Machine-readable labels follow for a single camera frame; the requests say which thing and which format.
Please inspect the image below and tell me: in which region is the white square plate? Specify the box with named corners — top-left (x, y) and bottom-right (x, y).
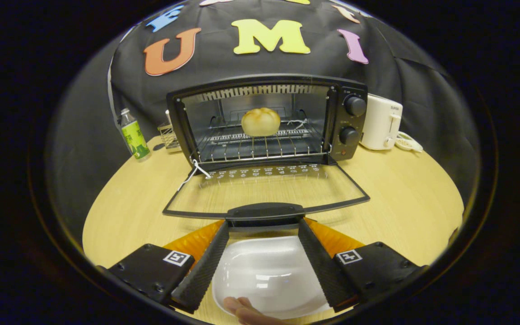
top-left (211, 236), bottom-right (333, 320)

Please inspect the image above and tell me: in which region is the white string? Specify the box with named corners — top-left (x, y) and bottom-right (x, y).
top-left (177, 158), bottom-right (213, 192)

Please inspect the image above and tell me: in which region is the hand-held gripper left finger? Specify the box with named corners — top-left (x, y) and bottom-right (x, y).
top-left (107, 220), bottom-right (230, 314)

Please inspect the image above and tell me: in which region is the black toaster oven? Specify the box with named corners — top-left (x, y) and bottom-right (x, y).
top-left (162, 74), bottom-right (371, 232)

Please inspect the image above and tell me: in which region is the green label drink bottle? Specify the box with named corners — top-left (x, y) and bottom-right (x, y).
top-left (120, 108), bottom-right (151, 161)

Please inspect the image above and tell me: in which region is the round golden bread bun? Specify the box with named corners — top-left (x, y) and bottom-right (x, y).
top-left (241, 107), bottom-right (282, 137)

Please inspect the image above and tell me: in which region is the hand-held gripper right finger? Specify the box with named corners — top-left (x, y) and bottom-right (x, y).
top-left (297, 218), bottom-right (427, 313)

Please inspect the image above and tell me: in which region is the white pop-up toaster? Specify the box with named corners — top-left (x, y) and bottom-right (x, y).
top-left (359, 93), bottom-right (404, 151)

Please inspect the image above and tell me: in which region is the small metal wire basket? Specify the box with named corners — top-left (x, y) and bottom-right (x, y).
top-left (158, 110), bottom-right (181, 150)

